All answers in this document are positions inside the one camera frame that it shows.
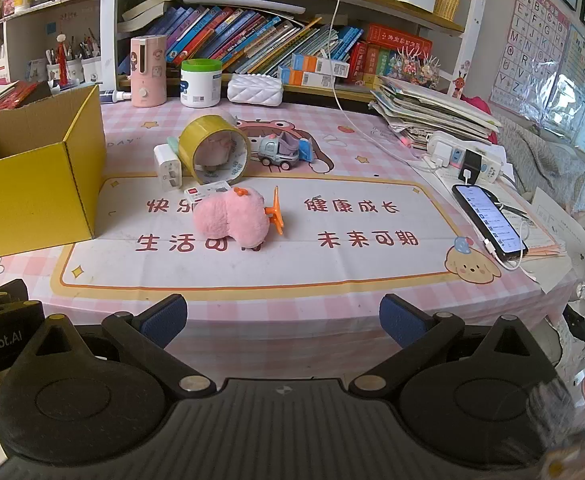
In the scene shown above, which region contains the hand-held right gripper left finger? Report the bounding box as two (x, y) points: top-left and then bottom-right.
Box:
(21, 294), (217, 402)

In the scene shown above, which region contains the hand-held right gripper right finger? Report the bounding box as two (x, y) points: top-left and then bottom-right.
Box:
(350, 294), (549, 402)

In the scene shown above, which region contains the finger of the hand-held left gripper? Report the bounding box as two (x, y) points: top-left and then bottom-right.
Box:
(0, 279), (29, 317)

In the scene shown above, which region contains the yellow cardboard box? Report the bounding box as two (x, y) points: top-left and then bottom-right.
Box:
(0, 84), (107, 263)

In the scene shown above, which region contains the pink plush toy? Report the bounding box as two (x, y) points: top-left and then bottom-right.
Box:
(193, 187), (268, 251)

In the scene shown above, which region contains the yellow tape roll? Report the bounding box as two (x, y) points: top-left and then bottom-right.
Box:
(178, 114), (252, 186)

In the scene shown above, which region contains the small white box red label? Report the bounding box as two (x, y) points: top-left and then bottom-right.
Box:
(183, 182), (233, 206)

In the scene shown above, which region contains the black smartphone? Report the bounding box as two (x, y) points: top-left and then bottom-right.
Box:
(451, 184), (529, 263)

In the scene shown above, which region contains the white charger plug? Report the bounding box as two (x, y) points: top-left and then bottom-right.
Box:
(153, 144), (182, 192)

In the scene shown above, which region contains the orange plastic clip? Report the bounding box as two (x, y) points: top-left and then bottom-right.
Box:
(265, 186), (287, 236)

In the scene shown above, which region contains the black plug adapter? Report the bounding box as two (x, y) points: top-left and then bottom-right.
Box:
(460, 150), (481, 181)

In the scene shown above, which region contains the white paper sheet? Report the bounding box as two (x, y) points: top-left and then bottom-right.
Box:
(520, 185), (581, 291)

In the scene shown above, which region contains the white power strip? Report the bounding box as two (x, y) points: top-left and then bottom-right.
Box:
(425, 131), (506, 184)

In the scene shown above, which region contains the red plastic bag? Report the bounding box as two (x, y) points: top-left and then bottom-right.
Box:
(0, 80), (40, 111)

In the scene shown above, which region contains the stack of papers and booklets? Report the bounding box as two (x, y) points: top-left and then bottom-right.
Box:
(370, 76), (502, 148)

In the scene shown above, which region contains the grey cloth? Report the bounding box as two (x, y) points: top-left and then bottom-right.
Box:
(497, 120), (585, 221)

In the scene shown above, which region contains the white jar green lid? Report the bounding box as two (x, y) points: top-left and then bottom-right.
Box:
(180, 59), (224, 109)

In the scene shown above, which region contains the pink cartoon dispenser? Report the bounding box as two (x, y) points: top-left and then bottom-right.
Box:
(130, 35), (167, 108)

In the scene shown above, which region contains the white quilted pouch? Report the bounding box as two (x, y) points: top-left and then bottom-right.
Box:
(226, 73), (284, 107)

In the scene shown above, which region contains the colourful spiky ornament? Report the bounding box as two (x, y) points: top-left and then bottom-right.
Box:
(387, 45), (442, 90)

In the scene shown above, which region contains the orange blue carton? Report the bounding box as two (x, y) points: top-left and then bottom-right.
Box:
(290, 54), (349, 78)
(277, 67), (336, 87)

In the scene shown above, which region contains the white shelf unit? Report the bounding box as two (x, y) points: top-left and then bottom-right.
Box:
(0, 0), (104, 92)

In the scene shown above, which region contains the red boxed book set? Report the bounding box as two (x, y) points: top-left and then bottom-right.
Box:
(347, 22), (433, 86)

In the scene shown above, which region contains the row of large colourful books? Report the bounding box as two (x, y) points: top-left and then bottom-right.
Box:
(162, 5), (368, 81)

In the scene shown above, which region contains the wooden bookshelf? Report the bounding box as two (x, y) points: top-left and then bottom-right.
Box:
(100, 0), (493, 106)

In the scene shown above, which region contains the thick white book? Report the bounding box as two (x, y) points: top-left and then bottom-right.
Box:
(120, 0), (177, 33)

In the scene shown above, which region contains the white light bar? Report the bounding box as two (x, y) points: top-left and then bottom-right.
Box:
(181, 0), (306, 14)

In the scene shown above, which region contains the white charging cable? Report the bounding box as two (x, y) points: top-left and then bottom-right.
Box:
(329, 0), (441, 168)

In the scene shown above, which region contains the alphabet wall poster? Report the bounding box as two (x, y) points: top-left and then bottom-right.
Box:
(490, 0), (571, 111)

